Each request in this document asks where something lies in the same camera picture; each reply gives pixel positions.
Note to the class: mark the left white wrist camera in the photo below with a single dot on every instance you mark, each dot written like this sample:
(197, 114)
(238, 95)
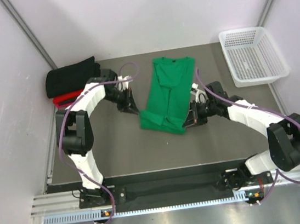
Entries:
(123, 82)

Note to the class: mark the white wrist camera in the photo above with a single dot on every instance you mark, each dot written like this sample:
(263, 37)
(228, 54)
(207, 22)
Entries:
(200, 95)
(123, 82)

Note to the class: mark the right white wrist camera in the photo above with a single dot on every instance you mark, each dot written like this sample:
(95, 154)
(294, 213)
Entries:
(200, 95)

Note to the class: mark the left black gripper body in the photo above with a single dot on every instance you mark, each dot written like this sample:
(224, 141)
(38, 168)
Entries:
(121, 98)

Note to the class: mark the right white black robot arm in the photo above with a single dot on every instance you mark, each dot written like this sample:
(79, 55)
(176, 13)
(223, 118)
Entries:
(282, 132)

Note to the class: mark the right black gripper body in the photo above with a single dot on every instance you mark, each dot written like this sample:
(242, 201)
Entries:
(204, 110)

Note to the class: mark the white perforated plastic basket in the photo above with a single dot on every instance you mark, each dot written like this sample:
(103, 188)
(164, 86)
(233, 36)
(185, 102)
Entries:
(252, 56)

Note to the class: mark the aluminium frame rail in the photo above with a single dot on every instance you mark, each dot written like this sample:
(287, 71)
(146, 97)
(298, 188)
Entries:
(64, 202)

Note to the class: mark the green t-shirt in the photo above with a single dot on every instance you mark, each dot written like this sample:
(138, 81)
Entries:
(169, 95)

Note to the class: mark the folded black t-shirt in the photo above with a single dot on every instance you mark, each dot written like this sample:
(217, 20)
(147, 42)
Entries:
(71, 78)

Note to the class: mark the folded red t-shirt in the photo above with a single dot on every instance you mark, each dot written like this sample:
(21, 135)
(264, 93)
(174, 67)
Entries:
(66, 100)

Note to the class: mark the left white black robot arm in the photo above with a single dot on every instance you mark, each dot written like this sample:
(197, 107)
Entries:
(75, 137)

